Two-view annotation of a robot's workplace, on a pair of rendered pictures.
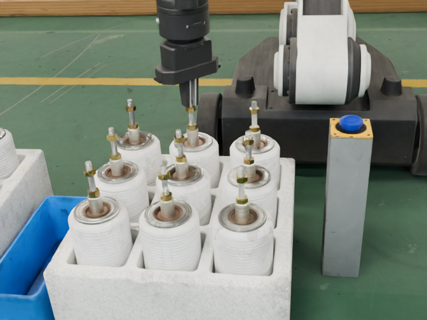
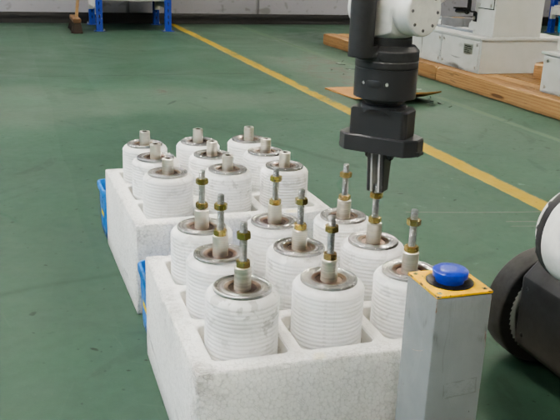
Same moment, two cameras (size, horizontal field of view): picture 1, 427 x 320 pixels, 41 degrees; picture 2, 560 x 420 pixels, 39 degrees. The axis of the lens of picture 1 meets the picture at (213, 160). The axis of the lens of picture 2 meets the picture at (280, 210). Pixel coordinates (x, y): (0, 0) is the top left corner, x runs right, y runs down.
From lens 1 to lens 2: 0.93 m
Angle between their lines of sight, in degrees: 57
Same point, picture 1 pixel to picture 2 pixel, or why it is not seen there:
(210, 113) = (522, 266)
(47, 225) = not seen: hidden behind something
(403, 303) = not seen: outside the picture
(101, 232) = (177, 239)
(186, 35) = (360, 92)
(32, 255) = not seen: hidden behind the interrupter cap
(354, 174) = (419, 347)
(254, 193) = (301, 289)
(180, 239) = (196, 275)
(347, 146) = (417, 298)
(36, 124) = (462, 232)
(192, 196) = (277, 267)
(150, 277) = (168, 300)
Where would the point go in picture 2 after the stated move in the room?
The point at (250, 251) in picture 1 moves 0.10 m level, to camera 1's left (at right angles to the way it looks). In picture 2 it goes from (211, 317) to (182, 287)
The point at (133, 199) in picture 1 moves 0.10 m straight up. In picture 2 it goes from (260, 251) to (262, 190)
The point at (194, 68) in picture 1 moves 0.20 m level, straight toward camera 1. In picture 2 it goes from (372, 140) to (246, 152)
